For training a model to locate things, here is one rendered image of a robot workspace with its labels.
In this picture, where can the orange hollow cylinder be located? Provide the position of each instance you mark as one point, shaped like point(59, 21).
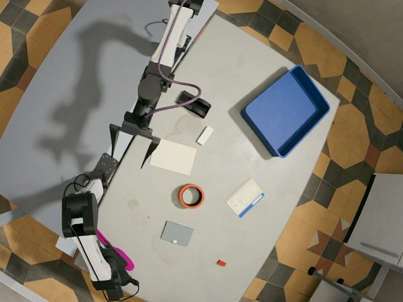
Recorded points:
point(196, 204)

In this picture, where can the white sheet of paper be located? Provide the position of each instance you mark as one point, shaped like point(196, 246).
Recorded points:
point(173, 157)

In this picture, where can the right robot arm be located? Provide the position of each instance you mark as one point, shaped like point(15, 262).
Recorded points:
point(83, 204)

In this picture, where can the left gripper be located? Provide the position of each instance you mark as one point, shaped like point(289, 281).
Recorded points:
point(143, 132)

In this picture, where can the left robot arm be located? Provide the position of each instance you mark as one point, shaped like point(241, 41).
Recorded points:
point(152, 83)

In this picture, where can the blue plastic tray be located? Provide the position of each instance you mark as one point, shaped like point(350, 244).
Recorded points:
point(284, 114)

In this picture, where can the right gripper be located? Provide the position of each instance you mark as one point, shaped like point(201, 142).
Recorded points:
point(111, 255)

